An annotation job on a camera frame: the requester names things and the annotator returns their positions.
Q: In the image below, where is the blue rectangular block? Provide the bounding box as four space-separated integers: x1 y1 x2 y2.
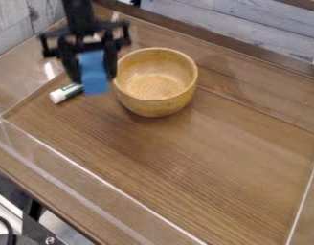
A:
79 51 108 96

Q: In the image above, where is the clear acrylic front barrier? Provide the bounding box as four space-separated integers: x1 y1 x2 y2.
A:
0 118 207 245

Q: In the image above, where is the green and white marker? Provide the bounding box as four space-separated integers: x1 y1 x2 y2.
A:
49 83 83 104

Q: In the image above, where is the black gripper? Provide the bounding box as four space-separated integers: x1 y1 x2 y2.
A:
38 0 131 84

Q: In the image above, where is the black metal base plate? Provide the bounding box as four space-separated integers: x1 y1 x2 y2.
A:
21 213 66 245

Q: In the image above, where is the clear acrylic corner bracket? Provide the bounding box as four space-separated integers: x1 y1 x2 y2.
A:
93 11 121 41

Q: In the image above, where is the black cable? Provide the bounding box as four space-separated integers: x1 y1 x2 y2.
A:
0 214 14 245

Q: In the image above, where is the brown wooden bowl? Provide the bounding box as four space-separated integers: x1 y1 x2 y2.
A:
113 47 198 118

